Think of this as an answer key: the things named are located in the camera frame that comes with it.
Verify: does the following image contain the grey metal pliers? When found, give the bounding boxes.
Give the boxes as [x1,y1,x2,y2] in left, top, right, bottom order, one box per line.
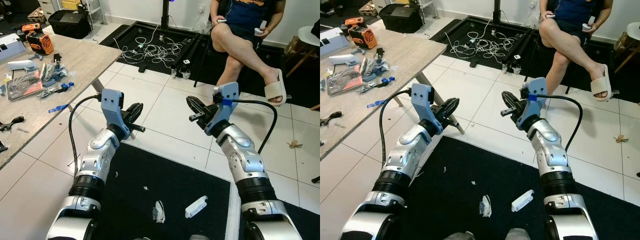
[36,86,62,100]
[356,81,382,95]

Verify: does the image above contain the white flat packet trash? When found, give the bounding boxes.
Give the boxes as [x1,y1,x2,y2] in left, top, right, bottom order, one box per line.
[511,189,535,213]
[184,195,209,219]

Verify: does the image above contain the seated person in blue shirt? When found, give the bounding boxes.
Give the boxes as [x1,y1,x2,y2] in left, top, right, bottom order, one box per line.
[210,0,288,107]
[539,0,614,102]

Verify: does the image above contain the black floor mat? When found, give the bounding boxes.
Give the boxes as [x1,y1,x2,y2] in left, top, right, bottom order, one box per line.
[430,15,640,103]
[99,21,321,108]

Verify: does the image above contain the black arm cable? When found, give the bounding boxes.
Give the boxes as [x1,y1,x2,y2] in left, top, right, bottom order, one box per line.
[539,94,584,152]
[68,93,105,177]
[227,98,279,155]
[378,88,414,171]

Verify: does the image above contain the black pliers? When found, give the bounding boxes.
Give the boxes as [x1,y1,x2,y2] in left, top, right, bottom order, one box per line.
[0,115,25,132]
[320,111,343,127]

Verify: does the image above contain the clear blister tool pack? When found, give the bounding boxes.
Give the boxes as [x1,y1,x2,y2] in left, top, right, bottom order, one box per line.
[39,52,69,84]
[360,47,392,80]

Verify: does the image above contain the black tool case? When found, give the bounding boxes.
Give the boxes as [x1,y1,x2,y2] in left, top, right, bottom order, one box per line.
[378,4,423,34]
[48,10,93,40]

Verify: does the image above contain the tangle of white cables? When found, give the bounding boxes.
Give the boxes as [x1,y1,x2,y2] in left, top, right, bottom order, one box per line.
[444,27,516,63]
[114,31,185,66]

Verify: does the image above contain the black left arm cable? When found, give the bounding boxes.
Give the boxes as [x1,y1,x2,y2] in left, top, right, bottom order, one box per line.
[68,93,105,177]
[378,88,414,171]

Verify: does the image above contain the white handheld device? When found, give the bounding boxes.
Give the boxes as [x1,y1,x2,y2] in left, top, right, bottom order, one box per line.
[328,54,361,67]
[7,59,39,72]

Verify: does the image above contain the white stool with wooden legs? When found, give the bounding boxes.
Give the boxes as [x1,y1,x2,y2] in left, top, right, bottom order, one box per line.
[613,30,640,75]
[284,25,321,78]

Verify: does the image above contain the small wooden model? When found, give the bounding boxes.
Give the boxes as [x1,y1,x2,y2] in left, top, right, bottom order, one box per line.
[27,7,47,24]
[357,1,379,17]

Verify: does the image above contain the white and blue box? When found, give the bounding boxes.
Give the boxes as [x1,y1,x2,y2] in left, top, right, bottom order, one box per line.
[320,26,348,57]
[0,33,27,62]

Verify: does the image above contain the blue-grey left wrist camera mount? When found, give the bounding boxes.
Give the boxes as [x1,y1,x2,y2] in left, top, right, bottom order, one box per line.
[100,89,133,141]
[410,83,444,137]

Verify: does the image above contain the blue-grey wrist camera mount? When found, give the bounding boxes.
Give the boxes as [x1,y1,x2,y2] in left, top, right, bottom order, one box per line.
[516,77,548,132]
[100,89,133,141]
[410,83,444,137]
[205,81,240,137]

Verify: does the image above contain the orange and black blower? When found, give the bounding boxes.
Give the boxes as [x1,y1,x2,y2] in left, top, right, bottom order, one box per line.
[348,26,379,50]
[25,31,55,56]

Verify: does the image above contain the clear bag with red card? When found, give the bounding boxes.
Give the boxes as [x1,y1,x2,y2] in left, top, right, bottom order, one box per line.
[327,66,365,97]
[6,71,44,102]

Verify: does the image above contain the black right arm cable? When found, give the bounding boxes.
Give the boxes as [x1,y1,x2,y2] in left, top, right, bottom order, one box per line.
[539,94,584,152]
[227,98,279,155]

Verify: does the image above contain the crumpled clear plastic trash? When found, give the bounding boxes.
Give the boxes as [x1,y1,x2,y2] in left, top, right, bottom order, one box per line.
[152,200,166,224]
[479,194,493,218]

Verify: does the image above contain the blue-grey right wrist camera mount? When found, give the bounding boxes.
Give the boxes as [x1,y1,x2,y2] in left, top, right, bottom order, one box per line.
[516,77,548,132]
[205,81,240,137]

